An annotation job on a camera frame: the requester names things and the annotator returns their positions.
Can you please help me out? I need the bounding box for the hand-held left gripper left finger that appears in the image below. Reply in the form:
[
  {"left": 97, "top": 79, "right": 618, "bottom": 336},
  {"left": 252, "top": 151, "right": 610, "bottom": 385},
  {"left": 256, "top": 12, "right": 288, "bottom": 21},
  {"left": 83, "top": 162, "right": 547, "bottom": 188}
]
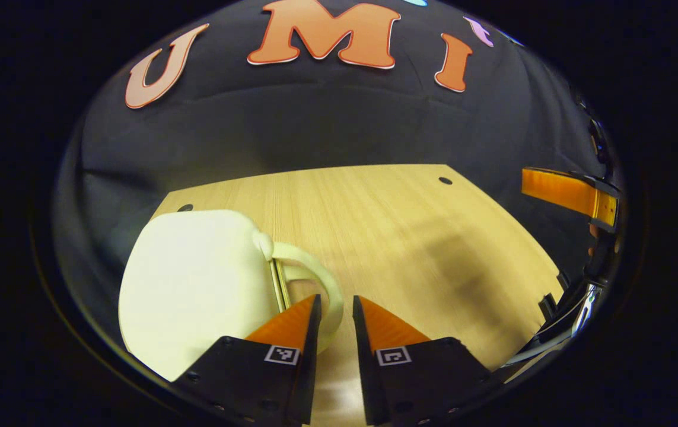
[{"left": 170, "top": 294, "right": 323, "bottom": 426}]

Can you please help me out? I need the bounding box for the black backdrop cloth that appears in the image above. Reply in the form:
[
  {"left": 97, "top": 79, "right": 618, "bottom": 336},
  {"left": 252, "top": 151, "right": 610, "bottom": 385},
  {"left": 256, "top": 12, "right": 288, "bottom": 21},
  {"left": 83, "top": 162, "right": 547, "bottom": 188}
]
[{"left": 54, "top": 0, "right": 618, "bottom": 262}]

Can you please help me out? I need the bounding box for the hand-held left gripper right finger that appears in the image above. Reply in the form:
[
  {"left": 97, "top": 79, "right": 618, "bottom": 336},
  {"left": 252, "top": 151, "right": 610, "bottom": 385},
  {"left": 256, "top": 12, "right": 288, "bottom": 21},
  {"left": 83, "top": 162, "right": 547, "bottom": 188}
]
[{"left": 352, "top": 295, "right": 494, "bottom": 426}]

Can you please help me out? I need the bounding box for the pale yellow suitcase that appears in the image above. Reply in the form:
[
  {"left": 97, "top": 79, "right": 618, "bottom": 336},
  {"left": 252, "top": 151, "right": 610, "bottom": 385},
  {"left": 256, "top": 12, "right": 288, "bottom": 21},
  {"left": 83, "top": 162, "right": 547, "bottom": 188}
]
[{"left": 118, "top": 209, "right": 345, "bottom": 382}]

